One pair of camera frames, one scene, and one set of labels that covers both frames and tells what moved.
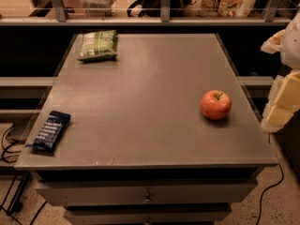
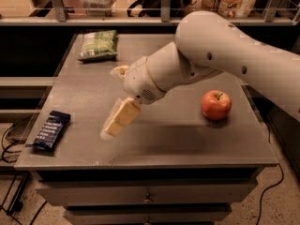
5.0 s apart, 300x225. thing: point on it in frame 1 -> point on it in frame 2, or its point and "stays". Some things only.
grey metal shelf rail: x=62 y=19 stays
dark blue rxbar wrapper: x=52 y=131 stays
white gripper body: x=292 y=49 -> x=140 y=81
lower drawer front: x=147 y=215 stays
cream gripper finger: x=283 y=101 -> x=124 y=110
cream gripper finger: x=274 y=44 -> x=119 y=70
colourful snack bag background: x=229 y=1 stays
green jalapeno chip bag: x=99 y=46 stays
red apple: x=216 y=104 stays
